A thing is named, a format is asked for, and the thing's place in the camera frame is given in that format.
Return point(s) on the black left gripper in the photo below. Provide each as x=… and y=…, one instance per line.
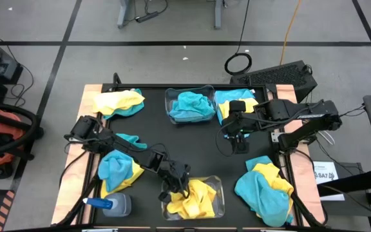
x=177, y=174

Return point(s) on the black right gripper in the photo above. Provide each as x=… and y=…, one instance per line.
x=240, y=124

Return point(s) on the clear plastic basket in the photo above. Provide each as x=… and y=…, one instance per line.
x=219, y=193
x=171, y=96

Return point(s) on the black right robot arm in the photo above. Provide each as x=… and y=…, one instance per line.
x=301, y=112

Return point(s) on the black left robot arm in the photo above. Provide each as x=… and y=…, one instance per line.
x=130, y=151

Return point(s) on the grey spray bottle blue nozzle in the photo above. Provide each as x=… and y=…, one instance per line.
x=121, y=204

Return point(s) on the bottom-right cloth pile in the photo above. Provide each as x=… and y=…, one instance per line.
x=259, y=199

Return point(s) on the black perforated computer tower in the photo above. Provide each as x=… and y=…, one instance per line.
x=275, y=75

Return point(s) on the white paper sheet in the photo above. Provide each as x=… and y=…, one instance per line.
x=324, y=169

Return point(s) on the grey desk leg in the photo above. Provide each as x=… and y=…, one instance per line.
x=123, y=16
x=217, y=16

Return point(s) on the black power strip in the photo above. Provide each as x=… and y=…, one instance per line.
x=147, y=17

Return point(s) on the black desk frame beam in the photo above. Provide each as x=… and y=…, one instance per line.
x=359, y=182

